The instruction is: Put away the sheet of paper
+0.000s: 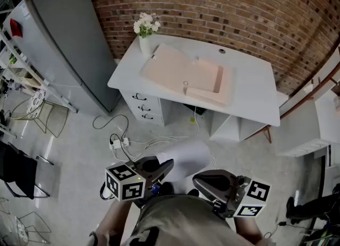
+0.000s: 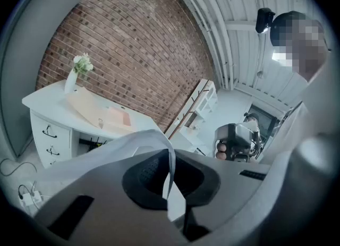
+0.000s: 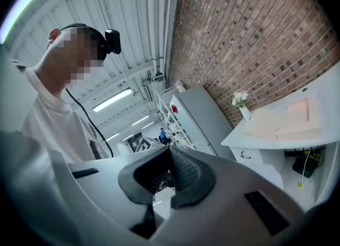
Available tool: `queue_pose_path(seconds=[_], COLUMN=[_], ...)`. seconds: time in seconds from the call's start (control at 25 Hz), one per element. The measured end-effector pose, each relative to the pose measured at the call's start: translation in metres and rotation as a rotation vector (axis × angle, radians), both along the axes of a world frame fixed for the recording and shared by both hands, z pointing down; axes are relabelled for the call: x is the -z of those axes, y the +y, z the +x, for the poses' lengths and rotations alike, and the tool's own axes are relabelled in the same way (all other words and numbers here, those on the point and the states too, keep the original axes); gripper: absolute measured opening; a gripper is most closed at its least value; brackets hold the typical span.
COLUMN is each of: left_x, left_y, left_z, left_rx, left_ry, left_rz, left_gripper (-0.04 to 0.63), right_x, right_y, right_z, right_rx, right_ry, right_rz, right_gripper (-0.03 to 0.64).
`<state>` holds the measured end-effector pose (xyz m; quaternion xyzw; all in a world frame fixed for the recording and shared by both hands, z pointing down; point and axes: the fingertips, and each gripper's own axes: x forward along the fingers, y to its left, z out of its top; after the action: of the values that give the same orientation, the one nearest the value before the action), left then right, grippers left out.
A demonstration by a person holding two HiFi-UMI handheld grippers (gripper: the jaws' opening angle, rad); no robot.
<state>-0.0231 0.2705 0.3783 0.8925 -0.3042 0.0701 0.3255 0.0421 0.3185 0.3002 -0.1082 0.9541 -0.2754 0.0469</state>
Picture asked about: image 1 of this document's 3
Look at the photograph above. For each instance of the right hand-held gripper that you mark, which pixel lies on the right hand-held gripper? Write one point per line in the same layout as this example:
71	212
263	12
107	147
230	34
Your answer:
248	199

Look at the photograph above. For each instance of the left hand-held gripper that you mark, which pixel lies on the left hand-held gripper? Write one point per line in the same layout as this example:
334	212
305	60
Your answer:
125	181

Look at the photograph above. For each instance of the white A4 paper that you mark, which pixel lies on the white A4 paper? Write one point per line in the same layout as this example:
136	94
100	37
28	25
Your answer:
191	157

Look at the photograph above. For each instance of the beige file box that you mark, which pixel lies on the beige file box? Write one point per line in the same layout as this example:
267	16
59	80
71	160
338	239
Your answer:
172	72

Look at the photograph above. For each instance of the person's right forearm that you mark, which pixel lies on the person's right forearm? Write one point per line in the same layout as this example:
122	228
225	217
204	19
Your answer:
248	229

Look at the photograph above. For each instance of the person's left forearm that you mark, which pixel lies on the person's left forearm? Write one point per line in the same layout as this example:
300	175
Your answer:
112	218

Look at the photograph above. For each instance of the black device with blue screen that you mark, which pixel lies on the black device with blue screen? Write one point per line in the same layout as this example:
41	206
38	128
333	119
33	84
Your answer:
156	187

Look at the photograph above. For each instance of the person's right black shoe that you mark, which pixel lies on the person's right black shoe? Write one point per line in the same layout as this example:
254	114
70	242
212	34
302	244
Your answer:
193	192

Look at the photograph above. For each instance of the person's black shoe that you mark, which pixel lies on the person's black shoe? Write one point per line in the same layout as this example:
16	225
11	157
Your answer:
166	187
193	192

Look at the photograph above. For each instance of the person's left black shoe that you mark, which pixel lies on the person's left black shoe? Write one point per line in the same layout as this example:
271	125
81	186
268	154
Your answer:
166	187

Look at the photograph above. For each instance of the white power strip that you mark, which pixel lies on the white power strip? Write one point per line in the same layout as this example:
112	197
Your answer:
119	143

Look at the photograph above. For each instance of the person's beige t-shirt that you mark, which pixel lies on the person's beige t-shirt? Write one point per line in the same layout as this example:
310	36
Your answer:
186	221

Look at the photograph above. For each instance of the black power adapter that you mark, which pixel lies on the black power adapter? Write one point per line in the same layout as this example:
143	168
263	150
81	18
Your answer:
282	223

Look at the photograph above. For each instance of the white desk with drawers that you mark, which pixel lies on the white desk with drawers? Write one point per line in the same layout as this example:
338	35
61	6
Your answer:
252	85

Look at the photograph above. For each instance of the black chair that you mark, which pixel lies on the black chair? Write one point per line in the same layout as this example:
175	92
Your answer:
18	170

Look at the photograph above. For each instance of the white flower bouquet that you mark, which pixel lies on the white flower bouquet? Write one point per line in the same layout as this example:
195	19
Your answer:
146	25

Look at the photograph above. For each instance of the grey refrigerator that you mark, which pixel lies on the grey refrigerator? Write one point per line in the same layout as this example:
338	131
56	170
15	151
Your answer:
66	53

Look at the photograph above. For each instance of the white metal rack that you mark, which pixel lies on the white metal rack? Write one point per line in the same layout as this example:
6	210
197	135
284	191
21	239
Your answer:
32	75

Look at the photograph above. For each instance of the red flat tag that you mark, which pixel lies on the red flat tag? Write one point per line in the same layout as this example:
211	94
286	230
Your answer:
16	28

